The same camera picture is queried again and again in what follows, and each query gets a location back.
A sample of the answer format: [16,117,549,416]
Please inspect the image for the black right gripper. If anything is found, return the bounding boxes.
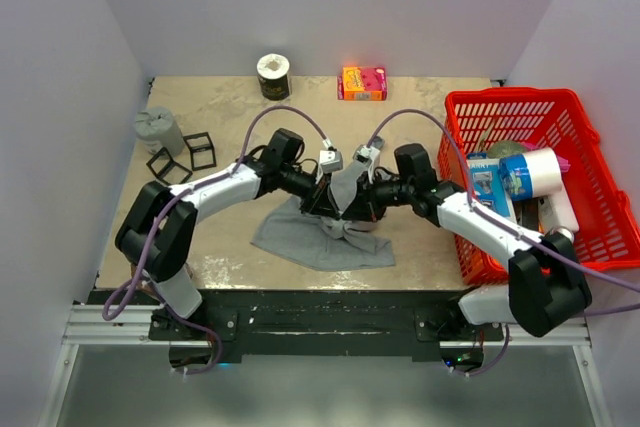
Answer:
[343,168,415,222]

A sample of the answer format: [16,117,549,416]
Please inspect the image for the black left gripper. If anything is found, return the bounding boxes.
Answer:
[280,164,340,221]

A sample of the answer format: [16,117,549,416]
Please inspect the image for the grey sleeveless shirt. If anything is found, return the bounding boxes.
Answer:
[249,134,396,273]

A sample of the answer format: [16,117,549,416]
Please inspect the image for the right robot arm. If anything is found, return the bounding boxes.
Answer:
[342,143,592,340]

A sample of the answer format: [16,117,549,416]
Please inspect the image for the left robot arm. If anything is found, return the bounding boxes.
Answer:
[115,128,343,339]

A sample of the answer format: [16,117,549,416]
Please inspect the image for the black brooch display case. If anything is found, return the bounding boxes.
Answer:
[183,132,217,171]

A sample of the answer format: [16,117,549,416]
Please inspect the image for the orange pink snack box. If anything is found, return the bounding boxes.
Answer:
[337,66,388,102]

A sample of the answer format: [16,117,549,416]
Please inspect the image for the blue razor package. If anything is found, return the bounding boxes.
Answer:
[467,158,516,222]

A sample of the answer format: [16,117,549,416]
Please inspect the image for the red plastic basket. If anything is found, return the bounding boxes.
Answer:
[438,87,639,272]

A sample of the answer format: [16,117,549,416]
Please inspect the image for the green round fruit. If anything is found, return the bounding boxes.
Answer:
[487,140,528,159]

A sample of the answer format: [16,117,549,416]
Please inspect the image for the toilet paper roll black wrapper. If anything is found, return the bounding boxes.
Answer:
[256,53,291,101]

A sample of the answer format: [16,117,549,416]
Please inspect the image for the blue white wipes roll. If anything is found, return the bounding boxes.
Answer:
[499,147,563,201]

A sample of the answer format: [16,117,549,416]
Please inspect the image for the grey paper roll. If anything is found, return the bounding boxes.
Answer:
[134,106,185,157]

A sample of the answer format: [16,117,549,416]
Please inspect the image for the white box in basket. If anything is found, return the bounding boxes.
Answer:
[537,186,580,233]

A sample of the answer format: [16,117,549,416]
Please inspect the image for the pink packet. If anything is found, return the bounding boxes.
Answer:
[556,156,571,173]

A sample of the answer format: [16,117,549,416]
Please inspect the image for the silver drink can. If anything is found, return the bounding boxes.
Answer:
[554,227,575,242]

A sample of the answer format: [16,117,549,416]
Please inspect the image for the brown wooden block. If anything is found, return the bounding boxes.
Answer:
[130,263,149,291]

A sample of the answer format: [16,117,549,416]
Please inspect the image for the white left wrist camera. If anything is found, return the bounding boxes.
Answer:
[318,138,344,175]

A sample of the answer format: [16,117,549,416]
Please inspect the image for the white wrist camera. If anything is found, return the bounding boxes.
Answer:
[318,138,344,175]
[353,136,385,183]

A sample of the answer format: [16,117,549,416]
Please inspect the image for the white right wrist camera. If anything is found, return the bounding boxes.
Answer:
[353,136,385,183]

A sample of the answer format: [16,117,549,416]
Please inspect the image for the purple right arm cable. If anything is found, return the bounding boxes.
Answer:
[369,107,640,318]

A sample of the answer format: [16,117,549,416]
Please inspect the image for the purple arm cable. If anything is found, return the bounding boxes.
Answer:
[102,105,331,376]
[369,107,640,318]

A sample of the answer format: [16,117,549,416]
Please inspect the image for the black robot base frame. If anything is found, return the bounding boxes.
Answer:
[149,289,504,363]

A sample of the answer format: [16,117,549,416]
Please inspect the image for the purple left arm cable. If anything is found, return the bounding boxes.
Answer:
[102,105,331,376]

